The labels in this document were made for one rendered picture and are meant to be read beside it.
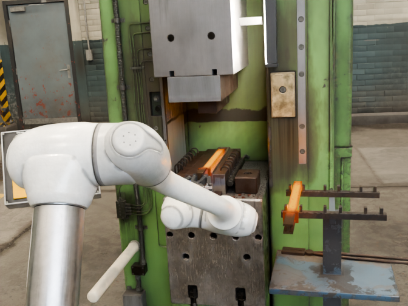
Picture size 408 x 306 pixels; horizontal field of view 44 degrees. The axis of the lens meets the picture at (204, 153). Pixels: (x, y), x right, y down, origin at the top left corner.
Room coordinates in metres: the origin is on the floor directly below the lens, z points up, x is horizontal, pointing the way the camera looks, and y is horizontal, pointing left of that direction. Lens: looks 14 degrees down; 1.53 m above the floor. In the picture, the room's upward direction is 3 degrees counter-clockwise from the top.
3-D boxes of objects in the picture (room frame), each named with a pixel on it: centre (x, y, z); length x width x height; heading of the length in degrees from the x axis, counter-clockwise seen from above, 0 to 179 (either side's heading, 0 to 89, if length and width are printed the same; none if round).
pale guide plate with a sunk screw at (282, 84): (1.92, -0.31, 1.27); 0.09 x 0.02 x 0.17; 77
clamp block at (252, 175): (1.88, -0.16, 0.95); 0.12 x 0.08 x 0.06; 167
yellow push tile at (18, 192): (1.76, 0.66, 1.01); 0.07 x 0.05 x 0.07; 102
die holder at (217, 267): (2.06, -0.08, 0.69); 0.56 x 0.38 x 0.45; 167
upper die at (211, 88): (2.07, -0.02, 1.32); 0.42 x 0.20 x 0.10; 167
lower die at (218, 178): (2.07, -0.02, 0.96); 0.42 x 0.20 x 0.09; 167
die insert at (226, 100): (2.10, -0.06, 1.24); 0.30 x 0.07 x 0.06; 167
